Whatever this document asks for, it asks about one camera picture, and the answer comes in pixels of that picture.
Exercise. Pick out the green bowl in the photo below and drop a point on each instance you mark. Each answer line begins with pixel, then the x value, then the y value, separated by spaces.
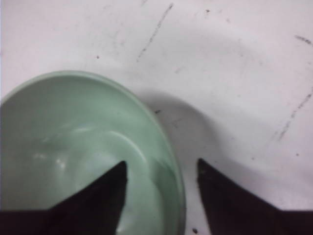
pixel 62 130

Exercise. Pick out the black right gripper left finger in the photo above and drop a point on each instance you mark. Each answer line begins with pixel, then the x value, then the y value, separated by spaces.
pixel 95 210

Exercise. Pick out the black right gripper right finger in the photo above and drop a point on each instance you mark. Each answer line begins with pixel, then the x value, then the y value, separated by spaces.
pixel 233 210

